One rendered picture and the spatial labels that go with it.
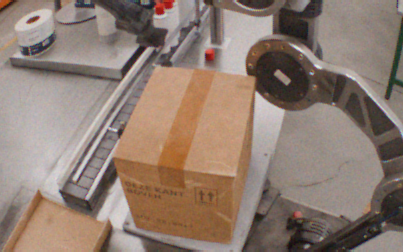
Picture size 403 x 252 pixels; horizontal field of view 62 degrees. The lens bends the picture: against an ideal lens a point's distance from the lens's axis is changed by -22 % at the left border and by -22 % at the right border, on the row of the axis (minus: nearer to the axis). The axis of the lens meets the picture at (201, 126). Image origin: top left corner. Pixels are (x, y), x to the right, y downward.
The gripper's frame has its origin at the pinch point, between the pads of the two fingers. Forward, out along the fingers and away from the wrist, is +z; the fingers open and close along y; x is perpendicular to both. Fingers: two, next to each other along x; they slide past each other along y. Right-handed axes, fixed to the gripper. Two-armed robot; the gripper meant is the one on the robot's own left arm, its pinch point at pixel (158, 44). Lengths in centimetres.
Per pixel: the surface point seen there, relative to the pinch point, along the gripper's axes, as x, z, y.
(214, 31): -13.2, 15.0, -14.7
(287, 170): 28, 95, -52
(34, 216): 65, -38, 13
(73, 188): 53, -34, 2
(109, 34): -4.3, 6.3, 25.1
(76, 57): 7.9, 1.7, 34.9
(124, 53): 3.7, 4.4, 14.4
